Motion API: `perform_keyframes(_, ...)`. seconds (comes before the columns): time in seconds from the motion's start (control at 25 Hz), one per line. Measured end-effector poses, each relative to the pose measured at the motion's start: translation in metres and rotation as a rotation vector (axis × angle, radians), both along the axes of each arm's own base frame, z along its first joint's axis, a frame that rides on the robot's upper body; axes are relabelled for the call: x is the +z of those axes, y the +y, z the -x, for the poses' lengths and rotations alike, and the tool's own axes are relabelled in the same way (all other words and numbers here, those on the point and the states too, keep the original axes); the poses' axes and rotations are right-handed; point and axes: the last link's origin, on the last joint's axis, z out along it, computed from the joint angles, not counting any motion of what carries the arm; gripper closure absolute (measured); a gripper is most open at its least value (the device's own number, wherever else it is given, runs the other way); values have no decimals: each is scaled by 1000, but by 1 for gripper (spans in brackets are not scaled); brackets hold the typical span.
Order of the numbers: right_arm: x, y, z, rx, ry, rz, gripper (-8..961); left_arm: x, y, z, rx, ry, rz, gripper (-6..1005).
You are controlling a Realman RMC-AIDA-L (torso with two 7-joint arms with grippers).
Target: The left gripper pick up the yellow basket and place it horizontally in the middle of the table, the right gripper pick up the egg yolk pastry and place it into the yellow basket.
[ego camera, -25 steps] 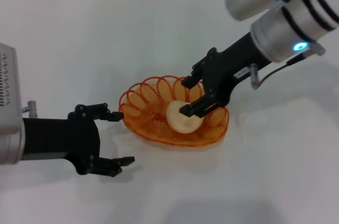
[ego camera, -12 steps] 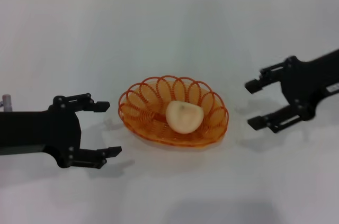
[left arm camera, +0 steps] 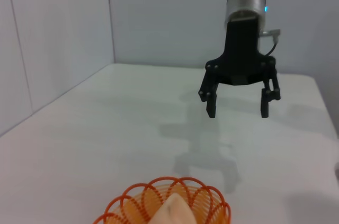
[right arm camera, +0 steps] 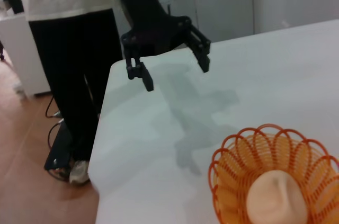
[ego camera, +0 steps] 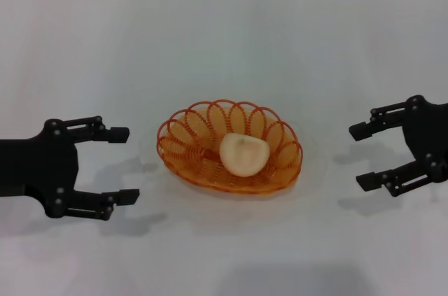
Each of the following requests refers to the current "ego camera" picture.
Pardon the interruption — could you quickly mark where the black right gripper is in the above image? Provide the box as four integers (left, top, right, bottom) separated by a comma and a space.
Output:
349, 94, 448, 199

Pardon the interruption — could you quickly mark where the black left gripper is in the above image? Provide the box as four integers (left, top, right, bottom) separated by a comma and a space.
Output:
0, 115, 141, 223

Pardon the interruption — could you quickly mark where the orange woven plastic basket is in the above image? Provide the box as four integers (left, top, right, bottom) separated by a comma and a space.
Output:
156, 99, 304, 197

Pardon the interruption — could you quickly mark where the pale round peach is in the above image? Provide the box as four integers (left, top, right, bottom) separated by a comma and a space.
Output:
219, 132, 271, 178

